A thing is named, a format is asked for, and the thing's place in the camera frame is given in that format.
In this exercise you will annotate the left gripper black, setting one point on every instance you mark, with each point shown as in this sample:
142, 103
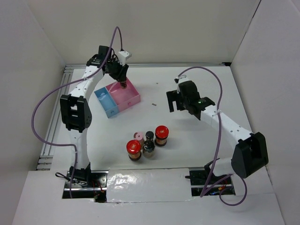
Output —
121, 76

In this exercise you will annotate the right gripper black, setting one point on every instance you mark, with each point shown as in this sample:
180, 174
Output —
173, 96

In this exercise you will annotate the small black-cap spice bottle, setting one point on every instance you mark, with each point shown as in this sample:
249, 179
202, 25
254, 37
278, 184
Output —
123, 85

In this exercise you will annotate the red-cap jar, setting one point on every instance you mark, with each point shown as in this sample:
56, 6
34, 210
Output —
161, 135
134, 150

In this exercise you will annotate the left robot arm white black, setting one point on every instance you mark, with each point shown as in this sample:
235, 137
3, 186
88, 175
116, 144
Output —
75, 111

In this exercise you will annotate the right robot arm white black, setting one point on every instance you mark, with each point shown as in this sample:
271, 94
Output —
249, 149

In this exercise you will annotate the pink drawer box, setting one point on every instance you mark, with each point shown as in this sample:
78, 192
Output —
124, 98

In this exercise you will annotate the blue drawer box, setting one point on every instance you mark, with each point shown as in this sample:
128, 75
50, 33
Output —
107, 102

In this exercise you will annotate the black-cap spice bottle rear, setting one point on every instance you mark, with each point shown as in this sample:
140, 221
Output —
149, 136

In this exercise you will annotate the pink-cap spice bottle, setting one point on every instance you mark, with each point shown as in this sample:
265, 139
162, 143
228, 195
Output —
139, 137

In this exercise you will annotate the black-cap spice bottle front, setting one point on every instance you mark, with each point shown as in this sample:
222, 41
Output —
148, 148

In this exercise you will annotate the white taped front cover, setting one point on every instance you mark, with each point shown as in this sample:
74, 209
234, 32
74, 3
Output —
148, 185

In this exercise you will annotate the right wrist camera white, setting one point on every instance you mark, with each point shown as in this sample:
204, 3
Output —
180, 79

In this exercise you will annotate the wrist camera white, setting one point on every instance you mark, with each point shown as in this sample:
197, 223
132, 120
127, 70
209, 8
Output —
180, 79
123, 56

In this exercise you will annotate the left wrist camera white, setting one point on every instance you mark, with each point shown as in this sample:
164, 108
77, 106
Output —
123, 56

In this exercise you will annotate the aluminium rail back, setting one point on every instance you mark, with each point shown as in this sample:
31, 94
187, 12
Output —
155, 65

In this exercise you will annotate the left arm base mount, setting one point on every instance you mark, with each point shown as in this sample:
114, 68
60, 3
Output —
94, 188

